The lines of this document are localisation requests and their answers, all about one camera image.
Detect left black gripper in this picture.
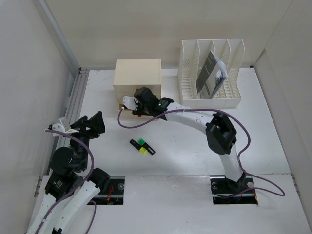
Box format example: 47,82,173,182
67,111,104,170

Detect black marker pen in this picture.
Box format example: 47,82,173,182
143,143,155,155

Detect green capped black highlighter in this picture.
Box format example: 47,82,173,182
130,139,143,150

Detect yellow highlighter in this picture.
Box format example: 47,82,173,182
139,147,148,154

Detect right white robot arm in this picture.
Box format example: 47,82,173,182
81,86,246,194

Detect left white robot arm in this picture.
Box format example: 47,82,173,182
27,111,110,234

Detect cream drawer cabinet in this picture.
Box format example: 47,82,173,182
113,58,162,98

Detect dark grey booklet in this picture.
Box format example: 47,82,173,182
196,51,229,99

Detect white mesh file organizer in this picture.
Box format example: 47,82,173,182
177,39,245,109

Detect aluminium rail frame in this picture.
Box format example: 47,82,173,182
50,68,89,162

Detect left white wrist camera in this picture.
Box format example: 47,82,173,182
52,117,79,134

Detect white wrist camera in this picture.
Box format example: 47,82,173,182
122,96,138,111
52,117,79,134

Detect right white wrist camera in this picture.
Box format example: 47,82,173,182
122,96,138,111

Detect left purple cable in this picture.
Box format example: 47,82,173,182
34,129,97,234

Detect purple cable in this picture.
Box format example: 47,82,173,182
34,129,97,234
117,107,286,197

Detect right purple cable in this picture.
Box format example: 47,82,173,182
117,107,286,197

